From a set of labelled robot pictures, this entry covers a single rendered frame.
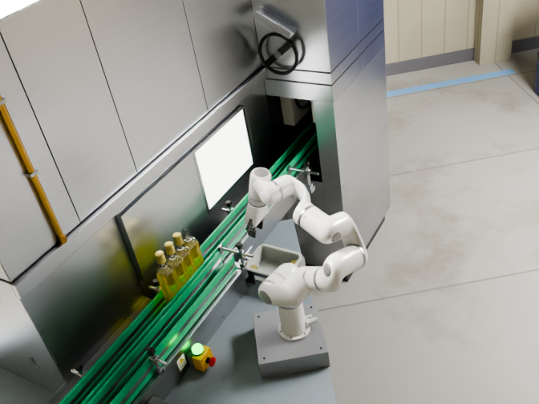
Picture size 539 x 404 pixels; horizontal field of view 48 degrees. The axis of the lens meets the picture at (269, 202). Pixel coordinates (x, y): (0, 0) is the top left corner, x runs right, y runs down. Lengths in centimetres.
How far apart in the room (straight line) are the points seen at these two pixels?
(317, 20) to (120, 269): 138
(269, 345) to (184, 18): 133
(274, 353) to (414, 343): 125
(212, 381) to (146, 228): 65
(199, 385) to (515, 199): 272
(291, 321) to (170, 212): 69
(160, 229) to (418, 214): 217
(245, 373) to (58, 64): 130
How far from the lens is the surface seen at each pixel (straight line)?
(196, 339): 244
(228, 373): 240
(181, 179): 257
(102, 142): 223
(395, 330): 345
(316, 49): 287
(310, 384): 232
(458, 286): 370
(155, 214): 247
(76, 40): 212
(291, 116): 327
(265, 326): 241
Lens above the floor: 261
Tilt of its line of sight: 36 degrees down
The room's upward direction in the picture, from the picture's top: 10 degrees counter-clockwise
